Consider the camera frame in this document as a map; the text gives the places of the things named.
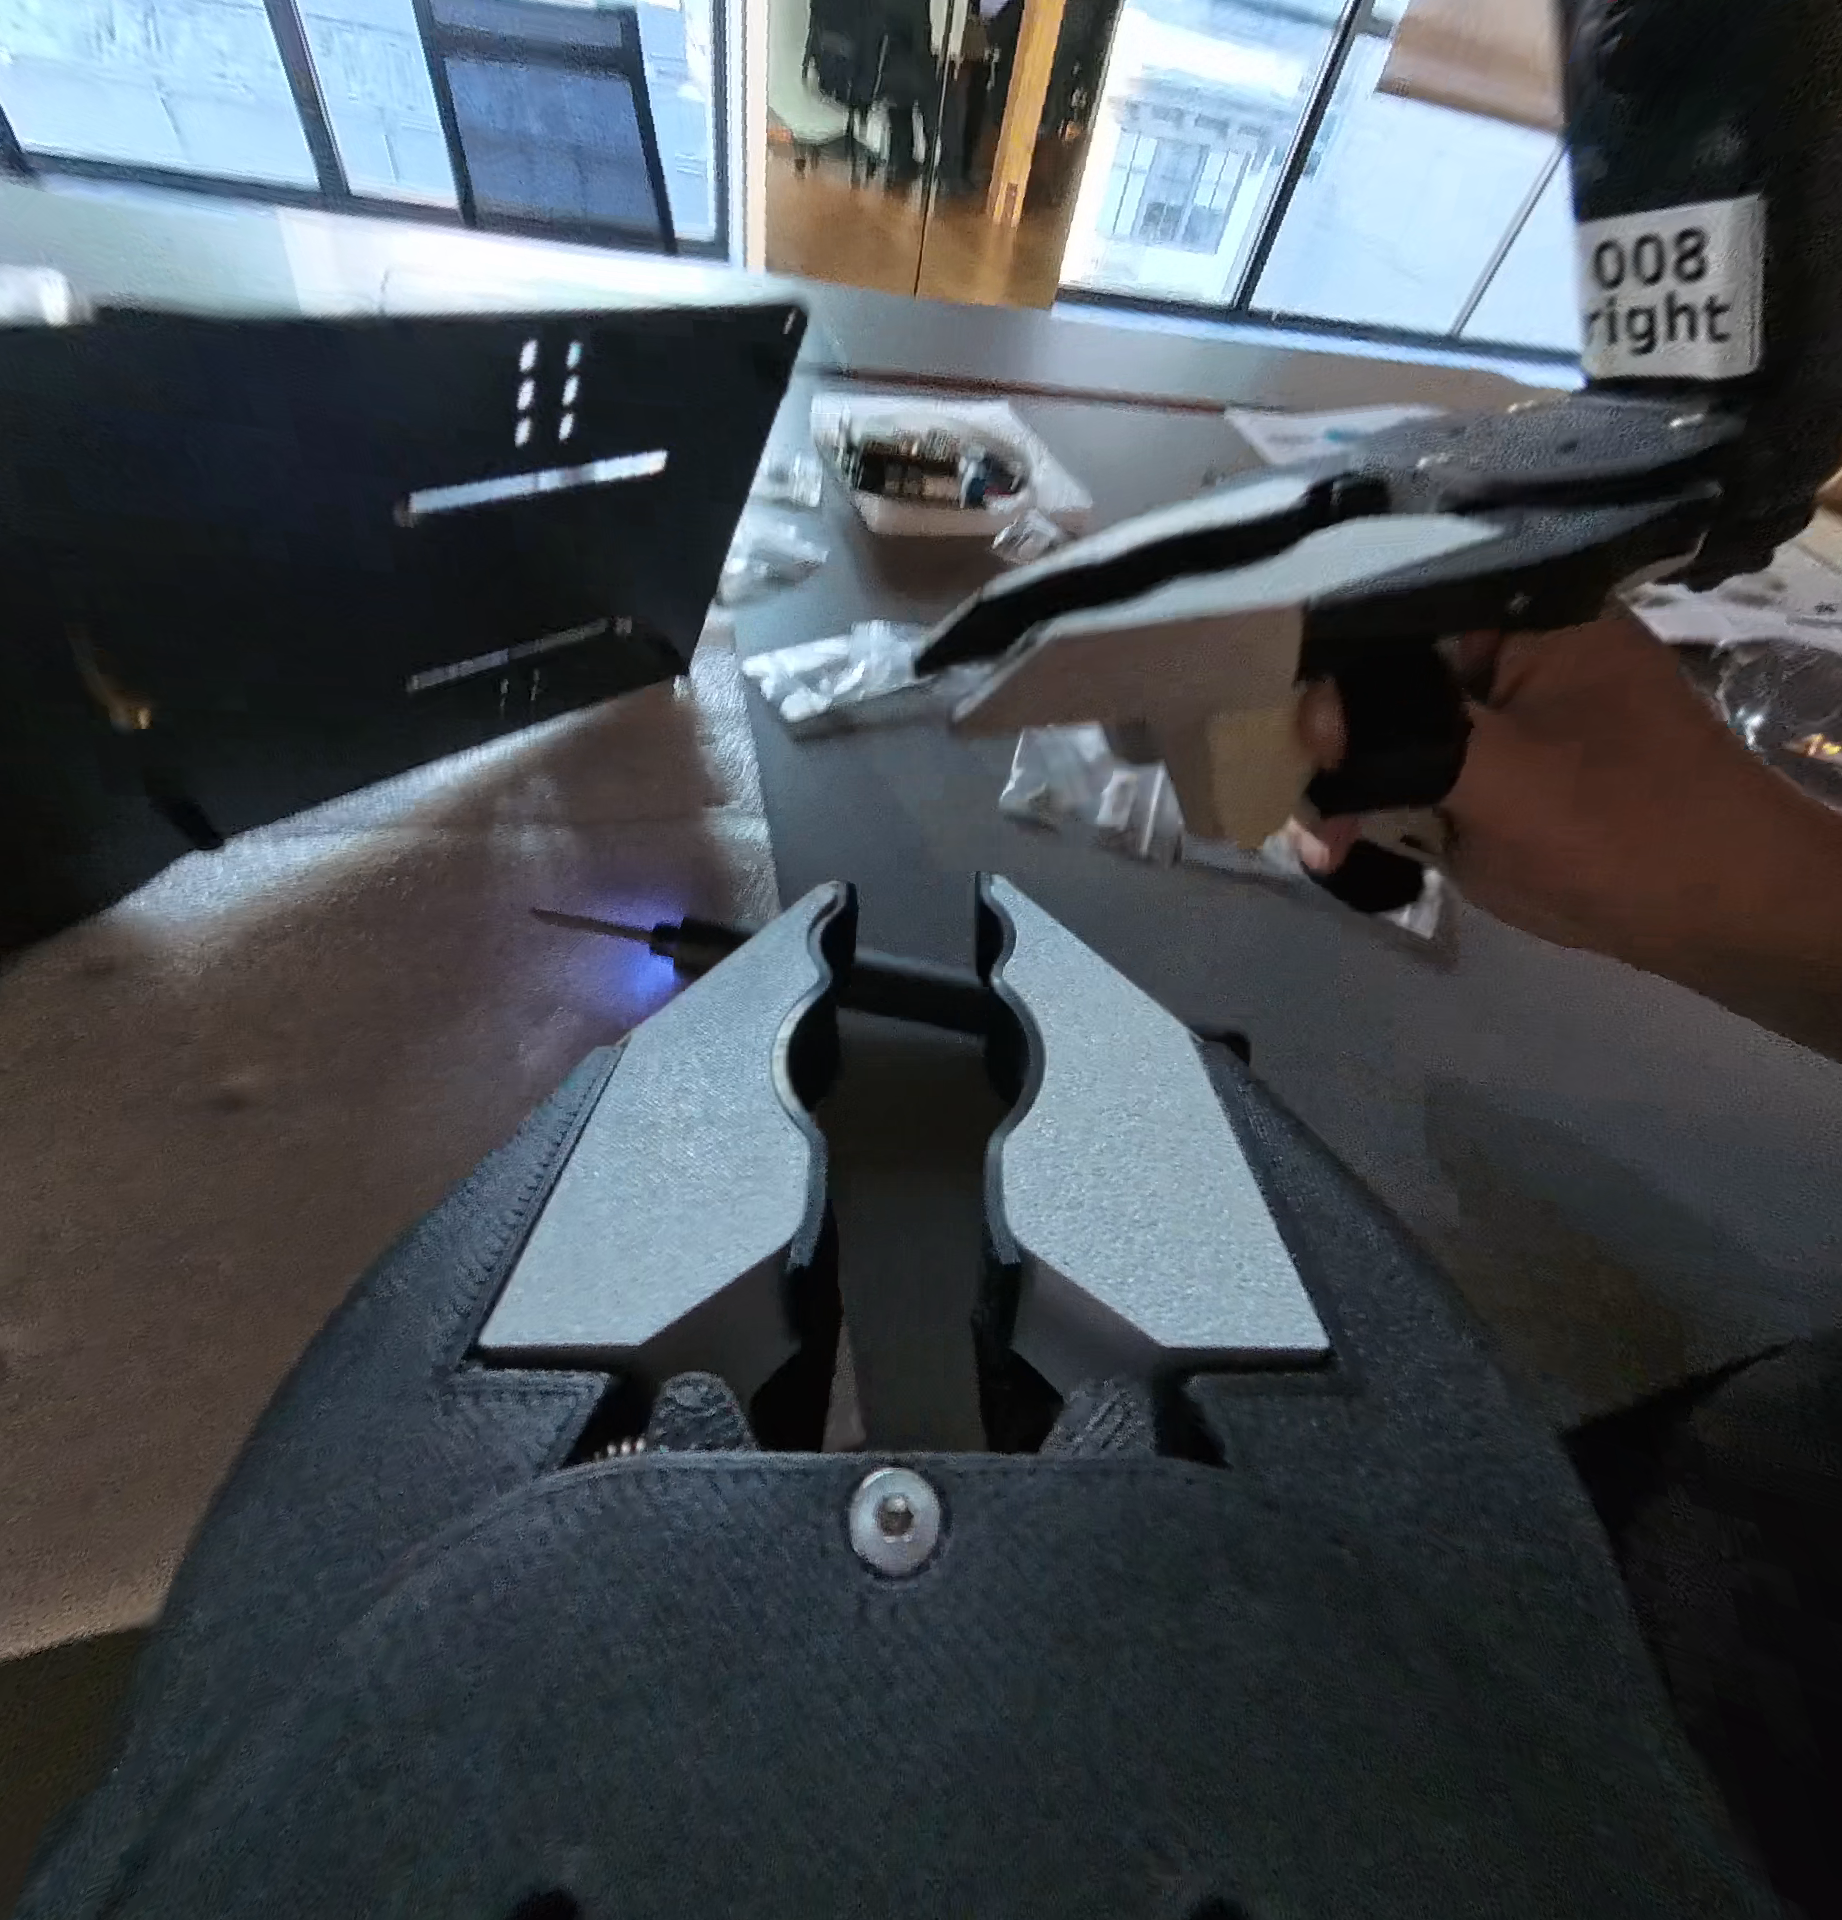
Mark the person's right hand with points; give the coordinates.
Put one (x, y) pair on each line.
(1552, 780)

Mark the person's dark clothing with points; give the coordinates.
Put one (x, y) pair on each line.
(1762, 1576)

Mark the black electric screwdriver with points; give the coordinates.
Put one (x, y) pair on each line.
(696, 947)

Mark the black metal base plate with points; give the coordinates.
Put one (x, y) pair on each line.
(262, 601)

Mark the group of clear screw bags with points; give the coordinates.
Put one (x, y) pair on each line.
(832, 666)

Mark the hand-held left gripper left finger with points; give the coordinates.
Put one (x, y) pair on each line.
(667, 1200)

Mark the printed instruction sheet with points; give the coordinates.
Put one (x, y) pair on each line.
(1312, 436)

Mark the black framed window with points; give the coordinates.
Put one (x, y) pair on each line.
(187, 90)
(1356, 195)

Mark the large clear plastic bag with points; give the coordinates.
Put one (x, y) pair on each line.
(1792, 706)

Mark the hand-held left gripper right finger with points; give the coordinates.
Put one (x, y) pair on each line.
(1147, 1200)

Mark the dark grey desk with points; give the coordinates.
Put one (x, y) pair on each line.
(1462, 1141)

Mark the white foam sheet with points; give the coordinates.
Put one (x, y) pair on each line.
(338, 1126)

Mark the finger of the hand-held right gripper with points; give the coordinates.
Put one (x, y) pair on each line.
(1162, 547)
(1162, 661)

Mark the bag with electronics parts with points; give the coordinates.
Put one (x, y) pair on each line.
(899, 517)

